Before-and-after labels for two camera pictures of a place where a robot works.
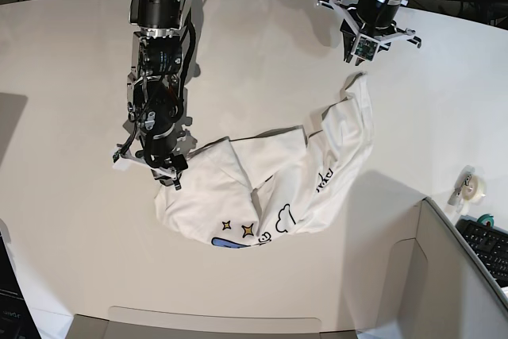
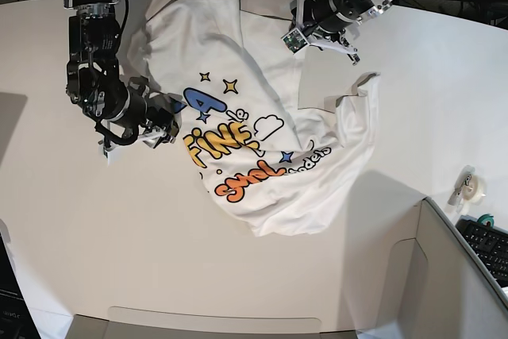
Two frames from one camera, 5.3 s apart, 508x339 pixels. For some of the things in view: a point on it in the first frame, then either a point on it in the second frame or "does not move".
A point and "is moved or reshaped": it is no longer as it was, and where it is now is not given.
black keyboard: (489, 243) does not move
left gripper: (159, 156) → (149, 116)
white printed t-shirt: (245, 190) is moved or reshaped
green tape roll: (485, 218) does not move
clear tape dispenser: (469, 188) does not move
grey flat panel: (12, 106) does not move
